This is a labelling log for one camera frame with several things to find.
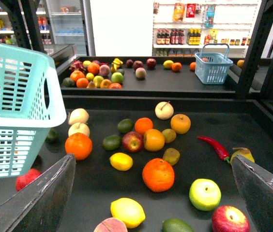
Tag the white pear left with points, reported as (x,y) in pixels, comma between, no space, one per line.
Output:
(79,128)

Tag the green avocado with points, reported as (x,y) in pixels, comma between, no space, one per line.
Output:
(176,225)

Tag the green lime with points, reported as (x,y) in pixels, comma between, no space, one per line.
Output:
(111,142)

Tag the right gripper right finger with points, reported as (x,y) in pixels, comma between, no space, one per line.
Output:
(255,185)

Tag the peach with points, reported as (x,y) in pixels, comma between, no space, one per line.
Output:
(111,224)

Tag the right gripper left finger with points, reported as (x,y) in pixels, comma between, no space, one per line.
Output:
(39,206)

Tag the large orange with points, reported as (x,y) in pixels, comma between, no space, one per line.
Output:
(158,175)

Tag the yellow-orange apple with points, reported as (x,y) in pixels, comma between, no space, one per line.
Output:
(180,123)

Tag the red chili pepper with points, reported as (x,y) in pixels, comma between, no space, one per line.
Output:
(220,150)

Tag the far blue basket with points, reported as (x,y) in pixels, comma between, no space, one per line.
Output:
(212,67)

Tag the red apple front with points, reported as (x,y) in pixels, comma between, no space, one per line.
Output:
(228,218)

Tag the light blue shopping basket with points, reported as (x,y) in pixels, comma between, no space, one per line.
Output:
(30,105)

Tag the red apple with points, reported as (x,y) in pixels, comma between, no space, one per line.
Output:
(228,218)
(132,142)

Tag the green apple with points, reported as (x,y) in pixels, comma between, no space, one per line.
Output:
(204,194)

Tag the small yellow lemon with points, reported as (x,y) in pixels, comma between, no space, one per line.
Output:
(121,161)

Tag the red apple centre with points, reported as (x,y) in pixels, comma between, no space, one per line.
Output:
(132,142)

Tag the white pear with stem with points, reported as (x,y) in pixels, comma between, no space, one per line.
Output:
(164,110)

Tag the orange left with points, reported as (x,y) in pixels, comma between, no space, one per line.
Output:
(80,145)

